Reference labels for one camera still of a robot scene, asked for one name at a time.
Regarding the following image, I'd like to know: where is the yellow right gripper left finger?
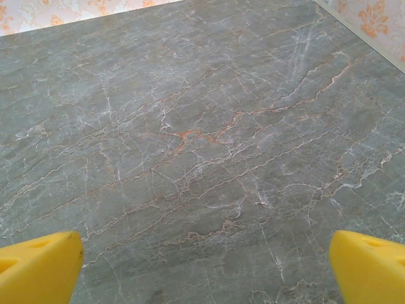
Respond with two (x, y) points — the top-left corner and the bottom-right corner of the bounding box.
(0, 231), (85, 304)

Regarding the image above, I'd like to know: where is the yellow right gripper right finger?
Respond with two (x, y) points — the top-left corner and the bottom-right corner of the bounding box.
(328, 230), (405, 304)

